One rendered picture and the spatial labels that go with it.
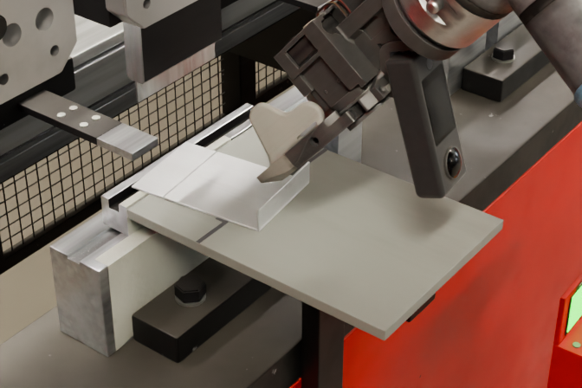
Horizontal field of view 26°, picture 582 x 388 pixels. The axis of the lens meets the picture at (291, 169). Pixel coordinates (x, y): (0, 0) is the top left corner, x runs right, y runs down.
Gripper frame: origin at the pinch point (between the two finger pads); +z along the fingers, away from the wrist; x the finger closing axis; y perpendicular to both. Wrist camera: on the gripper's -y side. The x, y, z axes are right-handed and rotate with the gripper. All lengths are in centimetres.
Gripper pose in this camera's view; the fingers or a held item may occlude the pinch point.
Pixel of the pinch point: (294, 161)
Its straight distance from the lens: 104.3
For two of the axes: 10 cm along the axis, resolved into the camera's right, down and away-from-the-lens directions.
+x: -5.2, 4.5, -7.3
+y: -6.5, -7.6, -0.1
